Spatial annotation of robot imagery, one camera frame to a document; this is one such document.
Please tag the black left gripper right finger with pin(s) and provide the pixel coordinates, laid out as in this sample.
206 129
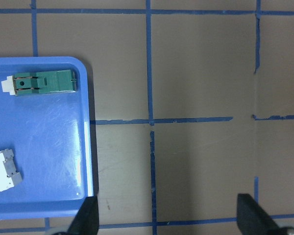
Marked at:
253 220

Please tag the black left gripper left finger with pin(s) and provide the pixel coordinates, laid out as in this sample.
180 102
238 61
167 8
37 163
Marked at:
86 221

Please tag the blue plastic tray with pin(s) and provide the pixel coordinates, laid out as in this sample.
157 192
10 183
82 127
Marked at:
50 137

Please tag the white grey circuit breaker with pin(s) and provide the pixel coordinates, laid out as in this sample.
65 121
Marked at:
9 176

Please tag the green terminal block component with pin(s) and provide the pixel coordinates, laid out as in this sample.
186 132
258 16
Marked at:
45 82

